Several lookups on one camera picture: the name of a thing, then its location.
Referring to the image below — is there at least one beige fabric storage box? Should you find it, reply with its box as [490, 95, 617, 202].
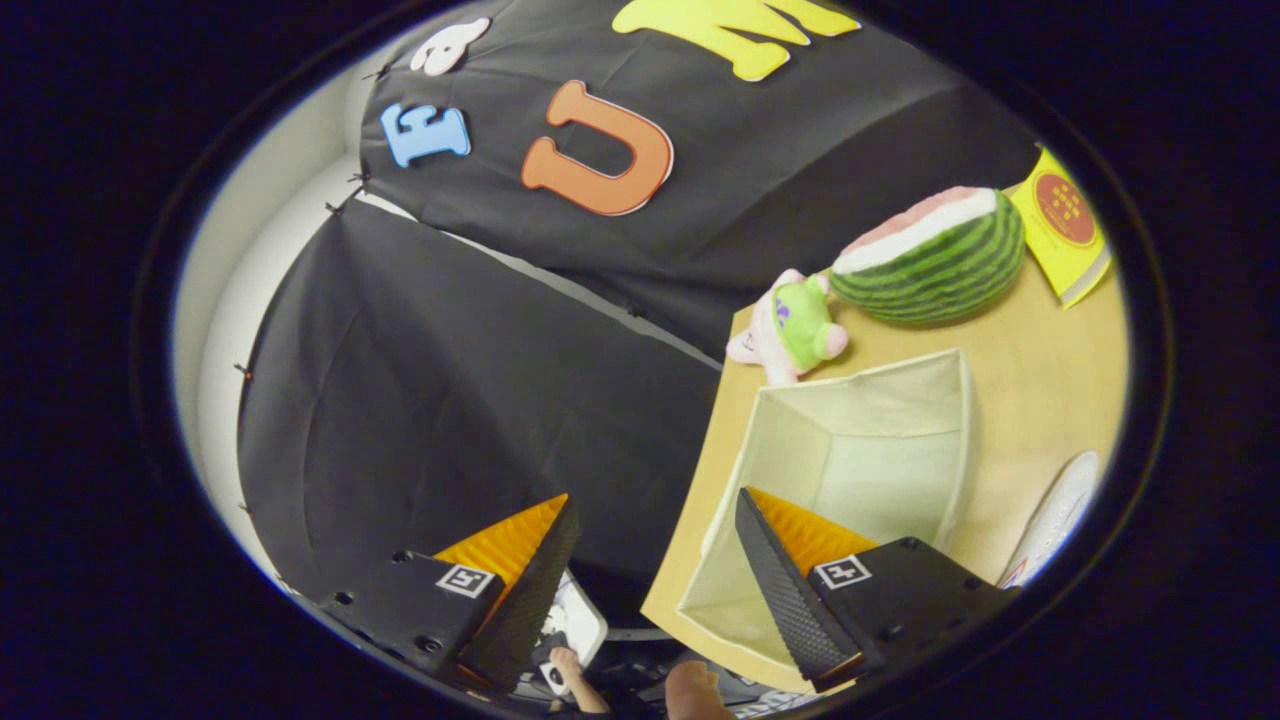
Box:
[677, 348, 976, 693]

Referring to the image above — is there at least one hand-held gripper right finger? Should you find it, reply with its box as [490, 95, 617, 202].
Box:
[735, 487, 1021, 694]

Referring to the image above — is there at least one watermelon slice plush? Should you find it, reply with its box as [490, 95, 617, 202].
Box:
[830, 187, 1027, 324]

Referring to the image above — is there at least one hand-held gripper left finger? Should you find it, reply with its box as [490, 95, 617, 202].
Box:
[318, 493, 581, 696]

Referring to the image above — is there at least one pink green plush toy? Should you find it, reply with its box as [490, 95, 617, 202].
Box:
[727, 268, 849, 386]

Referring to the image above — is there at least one white shoe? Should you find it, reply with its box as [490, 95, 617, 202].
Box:
[998, 450, 1103, 591]

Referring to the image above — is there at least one yellow book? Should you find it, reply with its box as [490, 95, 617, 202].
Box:
[1010, 147, 1113, 309]

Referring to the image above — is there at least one white device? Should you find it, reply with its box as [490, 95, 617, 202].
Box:
[540, 570, 609, 696]

